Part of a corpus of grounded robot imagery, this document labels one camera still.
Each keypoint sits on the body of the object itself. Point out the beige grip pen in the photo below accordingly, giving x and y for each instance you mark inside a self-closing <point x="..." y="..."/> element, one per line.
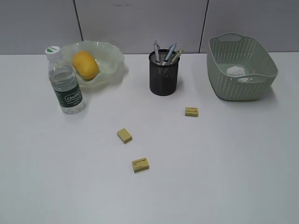
<point x="177" y="56"/>

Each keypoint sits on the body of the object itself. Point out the yellow mango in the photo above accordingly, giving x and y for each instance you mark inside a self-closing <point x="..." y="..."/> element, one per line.
<point x="85" y="65"/>

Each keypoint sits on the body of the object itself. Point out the pale green wavy plate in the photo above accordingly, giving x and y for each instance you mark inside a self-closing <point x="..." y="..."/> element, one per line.
<point x="108" y="57"/>

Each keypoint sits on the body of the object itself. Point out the clear water bottle green label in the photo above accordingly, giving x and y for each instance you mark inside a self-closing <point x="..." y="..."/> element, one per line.
<point x="64" y="81"/>

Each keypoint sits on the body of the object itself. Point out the yellow eraser front label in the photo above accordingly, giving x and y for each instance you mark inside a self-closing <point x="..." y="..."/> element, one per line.
<point x="140" y="165"/>

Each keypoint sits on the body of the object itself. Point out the green woven plastic basket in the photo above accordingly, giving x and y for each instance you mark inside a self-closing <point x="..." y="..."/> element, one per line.
<point x="231" y="49"/>

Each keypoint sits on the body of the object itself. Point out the grey and white pen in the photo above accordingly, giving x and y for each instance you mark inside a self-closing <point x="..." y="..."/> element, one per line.
<point x="156" y="50"/>

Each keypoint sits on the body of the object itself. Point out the white waste paper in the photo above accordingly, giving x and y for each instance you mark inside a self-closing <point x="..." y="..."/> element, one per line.
<point x="238" y="72"/>

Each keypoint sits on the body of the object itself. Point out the black mesh pen holder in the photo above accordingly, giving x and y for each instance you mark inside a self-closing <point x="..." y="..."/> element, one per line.
<point x="162" y="78"/>

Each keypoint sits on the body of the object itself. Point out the plain yellow eraser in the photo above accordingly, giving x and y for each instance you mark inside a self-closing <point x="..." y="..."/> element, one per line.
<point x="124" y="135"/>

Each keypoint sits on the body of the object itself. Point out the blue and white pen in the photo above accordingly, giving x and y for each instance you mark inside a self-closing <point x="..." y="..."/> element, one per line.
<point x="170" y="54"/>

